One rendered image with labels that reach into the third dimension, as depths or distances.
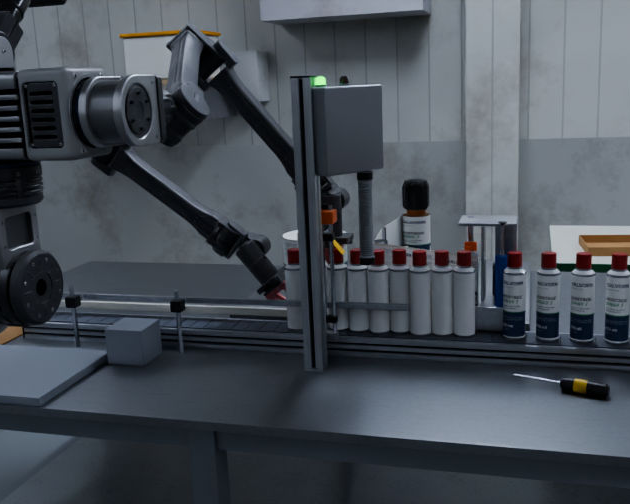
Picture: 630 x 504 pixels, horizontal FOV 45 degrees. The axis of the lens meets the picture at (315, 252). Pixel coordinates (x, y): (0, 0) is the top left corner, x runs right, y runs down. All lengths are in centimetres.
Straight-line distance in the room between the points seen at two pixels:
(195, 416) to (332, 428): 29
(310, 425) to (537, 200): 358
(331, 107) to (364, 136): 12
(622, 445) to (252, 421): 69
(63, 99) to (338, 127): 60
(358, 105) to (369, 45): 331
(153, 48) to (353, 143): 315
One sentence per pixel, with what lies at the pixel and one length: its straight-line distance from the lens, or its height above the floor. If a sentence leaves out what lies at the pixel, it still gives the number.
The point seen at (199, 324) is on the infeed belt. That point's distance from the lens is 203.
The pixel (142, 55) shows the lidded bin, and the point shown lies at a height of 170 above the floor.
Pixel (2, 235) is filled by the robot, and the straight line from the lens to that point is 148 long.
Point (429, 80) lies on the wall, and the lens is 493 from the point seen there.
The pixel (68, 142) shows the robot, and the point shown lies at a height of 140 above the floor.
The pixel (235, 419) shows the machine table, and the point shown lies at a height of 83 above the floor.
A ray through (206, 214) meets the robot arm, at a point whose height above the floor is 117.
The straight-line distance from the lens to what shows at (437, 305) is 183.
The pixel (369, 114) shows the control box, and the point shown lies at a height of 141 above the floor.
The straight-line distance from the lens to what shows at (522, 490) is 256.
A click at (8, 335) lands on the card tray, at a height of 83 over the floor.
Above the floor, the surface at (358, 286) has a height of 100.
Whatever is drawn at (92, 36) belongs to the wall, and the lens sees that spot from 575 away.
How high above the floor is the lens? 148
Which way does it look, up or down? 12 degrees down
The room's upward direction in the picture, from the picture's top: 3 degrees counter-clockwise
